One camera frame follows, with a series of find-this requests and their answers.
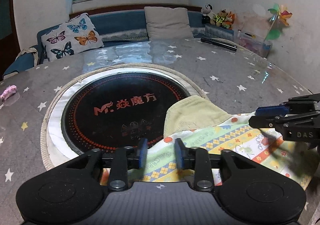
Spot blue sofa bench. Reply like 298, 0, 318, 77
2, 9, 235, 80

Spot black remote control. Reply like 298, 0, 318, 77
200, 37, 237, 52

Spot small pink toy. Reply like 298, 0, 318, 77
0, 85, 17, 101

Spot beige cushion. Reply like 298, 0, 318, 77
144, 7, 193, 41

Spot orange and green plush toys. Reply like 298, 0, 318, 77
210, 9, 235, 30

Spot panda plush toy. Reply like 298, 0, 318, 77
201, 4, 216, 25

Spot round black induction hotplate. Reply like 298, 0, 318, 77
40, 63, 206, 170

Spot colourful patterned children's garment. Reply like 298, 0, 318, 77
100, 94, 311, 189

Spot clear plastic toy box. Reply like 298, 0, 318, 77
233, 30, 272, 58

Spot butterfly print pillow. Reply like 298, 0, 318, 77
41, 13, 104, 61

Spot colourful paper pinwheel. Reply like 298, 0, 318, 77
265, 3, 293, 40

